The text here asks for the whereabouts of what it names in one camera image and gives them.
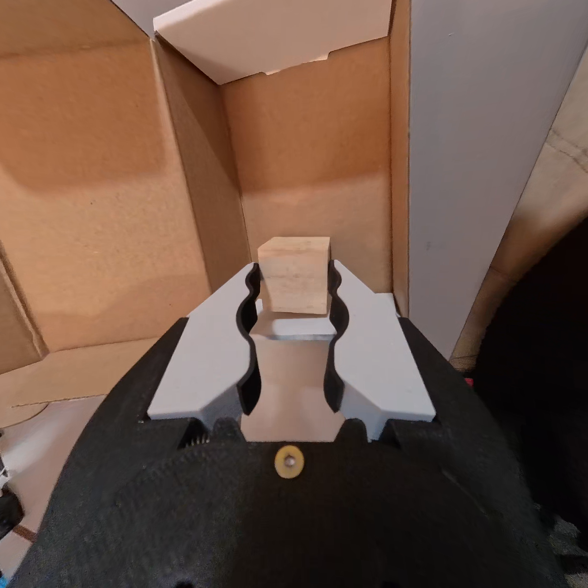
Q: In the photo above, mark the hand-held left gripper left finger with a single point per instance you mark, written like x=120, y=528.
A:
x=202, y=367

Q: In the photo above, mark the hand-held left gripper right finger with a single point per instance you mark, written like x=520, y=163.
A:
x=381, y=367

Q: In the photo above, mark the wooden block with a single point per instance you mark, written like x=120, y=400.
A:
x=296, y=275

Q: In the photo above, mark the white cardboard box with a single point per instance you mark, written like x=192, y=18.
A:
x=115, y=183

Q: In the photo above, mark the grey desk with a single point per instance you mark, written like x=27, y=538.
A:
x=459, y=138

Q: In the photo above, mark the person's khaki pants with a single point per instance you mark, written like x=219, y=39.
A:
x=542, y=220

